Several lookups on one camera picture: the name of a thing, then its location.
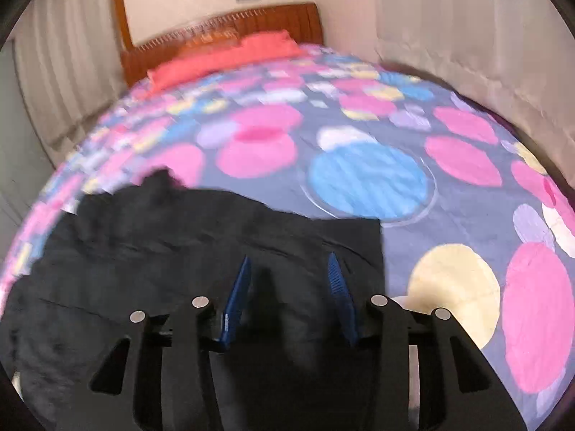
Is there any beige left curtain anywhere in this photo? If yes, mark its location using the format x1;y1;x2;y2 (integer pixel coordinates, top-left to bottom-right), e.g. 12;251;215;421
14;0;127;164

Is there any colourful dotted bed cover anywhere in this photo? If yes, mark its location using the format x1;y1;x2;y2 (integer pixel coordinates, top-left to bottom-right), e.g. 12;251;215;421
1;46;574;430

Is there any wooden headboard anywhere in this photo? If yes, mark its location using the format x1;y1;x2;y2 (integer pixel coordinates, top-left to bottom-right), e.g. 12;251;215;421
120;2;325;87

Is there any orange embroidered pillow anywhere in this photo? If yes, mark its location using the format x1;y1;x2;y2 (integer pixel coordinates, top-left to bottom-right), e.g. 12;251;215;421
185;28;240;51

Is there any beige right curtain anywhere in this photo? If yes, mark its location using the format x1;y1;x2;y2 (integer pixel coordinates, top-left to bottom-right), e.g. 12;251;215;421
377;0;574;182

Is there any black puffer jacket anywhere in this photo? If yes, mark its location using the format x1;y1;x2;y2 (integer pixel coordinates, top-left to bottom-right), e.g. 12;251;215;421
1;171;384;430

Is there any beige curtain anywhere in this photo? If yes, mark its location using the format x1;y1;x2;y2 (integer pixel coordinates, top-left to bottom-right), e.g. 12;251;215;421
377;0;574;182
14;0;127;164

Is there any red folded blanket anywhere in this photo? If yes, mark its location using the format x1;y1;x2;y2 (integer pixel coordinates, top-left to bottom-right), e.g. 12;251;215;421
147;30;305;94

